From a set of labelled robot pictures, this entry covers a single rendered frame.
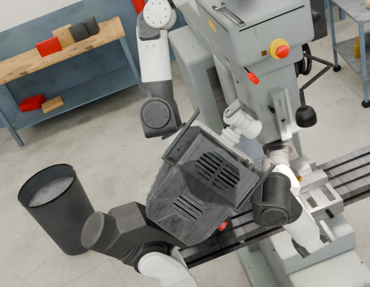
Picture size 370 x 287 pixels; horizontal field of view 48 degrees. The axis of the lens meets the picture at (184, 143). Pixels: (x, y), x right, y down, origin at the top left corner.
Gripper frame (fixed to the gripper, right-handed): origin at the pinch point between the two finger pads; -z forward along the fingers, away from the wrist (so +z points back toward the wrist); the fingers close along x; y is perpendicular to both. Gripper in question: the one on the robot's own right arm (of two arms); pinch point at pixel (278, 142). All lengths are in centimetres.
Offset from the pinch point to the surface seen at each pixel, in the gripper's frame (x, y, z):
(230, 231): 26.9, 33.2, 18.4
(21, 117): 352, 98, -248
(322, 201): -14.6, 24.7, 12.2
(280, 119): -4.4, -19.6, 12.2
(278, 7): -12, -64, 19
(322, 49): -22, 120, -327
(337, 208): -20.1, 28.5, 13.0
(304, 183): -7.9, 20.6, 4.6
